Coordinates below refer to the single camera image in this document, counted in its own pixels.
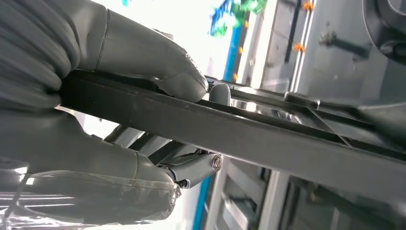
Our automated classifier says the blue rack with green crates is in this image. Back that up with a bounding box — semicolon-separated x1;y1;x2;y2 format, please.
192;0;254;230

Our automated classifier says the dark grey robot torso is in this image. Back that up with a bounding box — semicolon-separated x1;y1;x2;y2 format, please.
362;0;406;66

